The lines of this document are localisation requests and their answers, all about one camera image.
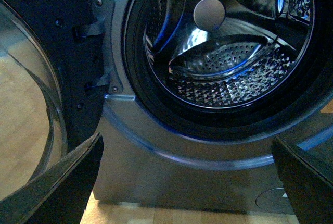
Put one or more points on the steel washer drum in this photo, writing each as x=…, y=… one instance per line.
x=222, y=54

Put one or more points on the washing machine glass door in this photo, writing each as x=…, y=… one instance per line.
x=51, y=84

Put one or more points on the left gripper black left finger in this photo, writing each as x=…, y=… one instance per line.
x=61, y=194

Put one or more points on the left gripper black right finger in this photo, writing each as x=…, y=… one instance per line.
x=307, y=181

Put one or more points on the grey front-load washing machine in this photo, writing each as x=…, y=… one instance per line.
x=162, y=152

